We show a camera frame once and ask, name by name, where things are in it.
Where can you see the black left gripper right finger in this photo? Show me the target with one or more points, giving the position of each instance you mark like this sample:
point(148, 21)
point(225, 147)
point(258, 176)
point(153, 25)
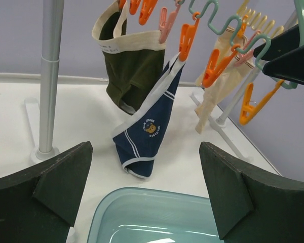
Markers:
point(250, 204)

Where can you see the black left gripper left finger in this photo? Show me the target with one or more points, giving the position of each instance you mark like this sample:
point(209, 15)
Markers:
point(41, 203)

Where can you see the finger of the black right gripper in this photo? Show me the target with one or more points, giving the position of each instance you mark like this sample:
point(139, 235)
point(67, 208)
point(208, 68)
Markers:
point(285, 58)

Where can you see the yellow clip hanger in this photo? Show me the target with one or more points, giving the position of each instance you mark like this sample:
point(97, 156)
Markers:
point(257, 21)

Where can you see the beige underwear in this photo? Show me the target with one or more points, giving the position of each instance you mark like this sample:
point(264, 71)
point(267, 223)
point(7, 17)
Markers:
point(227, 81)

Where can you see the navy blue underwear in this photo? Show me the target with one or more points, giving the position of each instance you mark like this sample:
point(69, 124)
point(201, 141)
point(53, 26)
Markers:
point(139, 138)

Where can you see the olive green underwear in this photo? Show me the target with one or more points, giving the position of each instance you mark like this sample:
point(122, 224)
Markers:
point(134, 62)

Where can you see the translucent blue plastic basin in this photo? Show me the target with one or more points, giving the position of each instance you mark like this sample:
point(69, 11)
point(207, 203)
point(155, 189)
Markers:
point(133, 214)

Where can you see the white metal clothes rack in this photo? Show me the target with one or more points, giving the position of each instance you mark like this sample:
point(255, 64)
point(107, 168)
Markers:
point(41, 115)

